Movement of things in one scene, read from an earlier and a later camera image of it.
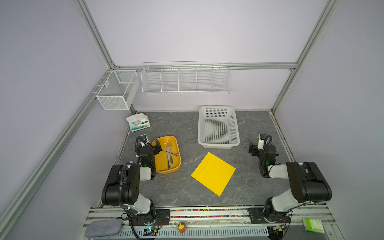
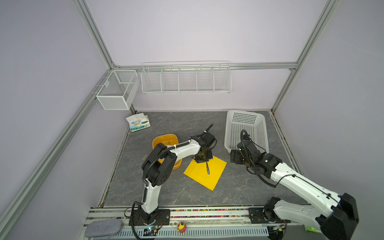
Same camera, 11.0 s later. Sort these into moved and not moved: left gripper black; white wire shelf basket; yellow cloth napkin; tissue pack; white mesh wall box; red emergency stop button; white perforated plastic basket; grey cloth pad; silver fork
Moved: silver fork; yellow cloth napkin; left gripper black; white perforated plastic basket
Not moved: white wire shelf basket; white mesh wall box; tissue pack; grey cloth pad; red emergency stop button
